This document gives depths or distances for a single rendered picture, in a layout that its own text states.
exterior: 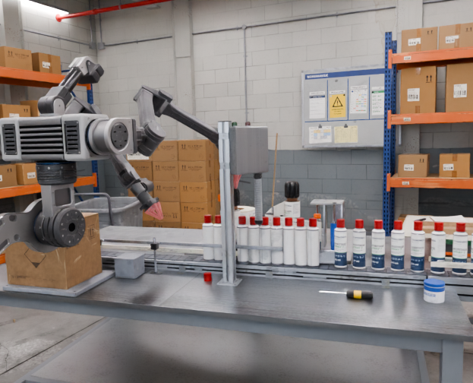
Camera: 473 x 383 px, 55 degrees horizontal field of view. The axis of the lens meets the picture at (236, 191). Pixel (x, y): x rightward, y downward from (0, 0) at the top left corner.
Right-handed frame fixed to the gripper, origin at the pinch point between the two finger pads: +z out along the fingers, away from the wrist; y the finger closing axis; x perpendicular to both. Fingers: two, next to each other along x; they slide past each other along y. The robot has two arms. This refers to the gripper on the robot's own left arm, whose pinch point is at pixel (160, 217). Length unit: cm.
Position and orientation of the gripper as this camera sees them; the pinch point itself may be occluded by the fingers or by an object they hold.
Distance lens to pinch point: 218.6
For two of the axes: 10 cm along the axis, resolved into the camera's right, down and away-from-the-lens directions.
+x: -7.0, 6.4, 3.1
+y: 3.0, -1.4, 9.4
